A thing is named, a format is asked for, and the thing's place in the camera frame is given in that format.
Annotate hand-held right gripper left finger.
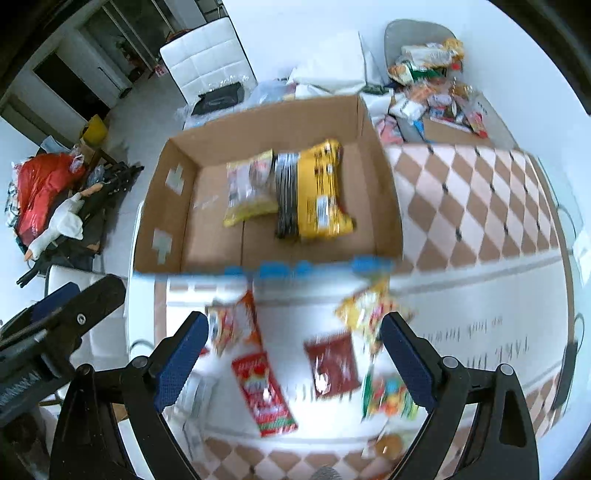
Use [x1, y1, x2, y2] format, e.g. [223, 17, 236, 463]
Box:
[48, 311, 209, 480]

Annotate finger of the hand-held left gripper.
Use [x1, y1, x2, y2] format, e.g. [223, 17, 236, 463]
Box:
[44, 274, 126, 365]
[0, 282, 80, 342]

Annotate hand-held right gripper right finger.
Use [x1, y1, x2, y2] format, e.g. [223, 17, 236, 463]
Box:
[379, 311, 541, 480]

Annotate green colourful snack packet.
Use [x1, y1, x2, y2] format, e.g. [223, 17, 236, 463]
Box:
[361, 364, 419, 422]

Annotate blue printed cardboard box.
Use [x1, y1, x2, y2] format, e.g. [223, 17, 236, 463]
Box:
[133, 95, 405, 279]

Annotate white padded chair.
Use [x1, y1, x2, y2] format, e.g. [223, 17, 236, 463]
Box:
[160, 17, 257, 106]
[45, 265, 154, 366]

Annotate white snack packet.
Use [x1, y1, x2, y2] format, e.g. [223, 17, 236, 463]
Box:
[179, 369, 220, 418]

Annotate yellow panda snack packet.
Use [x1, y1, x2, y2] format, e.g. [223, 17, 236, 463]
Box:
[335, 277, 416, 357]

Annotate orange snack packet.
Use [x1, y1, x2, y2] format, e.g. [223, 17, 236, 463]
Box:
[205, 291, 262, 357]

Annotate dark red snack packet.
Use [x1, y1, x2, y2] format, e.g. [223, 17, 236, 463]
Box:
[304, 332, 362, 398]

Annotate white goose plush toy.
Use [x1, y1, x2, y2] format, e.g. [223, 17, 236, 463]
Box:
[24, 193, 85, 265]

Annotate brown snack packet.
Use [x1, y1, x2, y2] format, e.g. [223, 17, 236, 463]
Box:
[373, 434, 405, 463]

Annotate red plastic bag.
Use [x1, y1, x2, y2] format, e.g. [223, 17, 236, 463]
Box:
[15, 154, 88, 237]

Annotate yellow bin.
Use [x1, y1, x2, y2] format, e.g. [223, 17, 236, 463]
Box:
[80, 114, 110, 145]

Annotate clear snack packet yellow edge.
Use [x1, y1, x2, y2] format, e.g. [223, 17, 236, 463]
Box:
[224, 150, 279, 228]

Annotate large yellow snack packet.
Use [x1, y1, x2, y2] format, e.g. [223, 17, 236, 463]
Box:
[297, 138, 357, 241]

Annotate black snack packet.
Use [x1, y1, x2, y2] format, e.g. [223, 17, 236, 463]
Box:
[274, 151, 302, 239]

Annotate white cabinet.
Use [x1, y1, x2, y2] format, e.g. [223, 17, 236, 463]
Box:
[9, 44, 136, 112]

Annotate small plain cardboard box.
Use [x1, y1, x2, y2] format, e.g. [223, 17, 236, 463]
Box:
[422, 90, 516, 149]

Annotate black bag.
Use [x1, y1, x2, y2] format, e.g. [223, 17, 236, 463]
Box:
[191, 82, 245, 116]

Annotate clear plastic bag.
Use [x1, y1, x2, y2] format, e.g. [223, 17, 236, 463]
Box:
[248, 78, 297, 110]

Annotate pile of assorted snack packets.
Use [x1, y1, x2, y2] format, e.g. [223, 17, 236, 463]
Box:
[379, 39, 490, 145]

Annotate white paper bag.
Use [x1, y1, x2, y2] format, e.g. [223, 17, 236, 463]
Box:
[287, 30, 371, 100]

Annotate grey chair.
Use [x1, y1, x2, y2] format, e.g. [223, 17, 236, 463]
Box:
[384, 18, 465, 88]

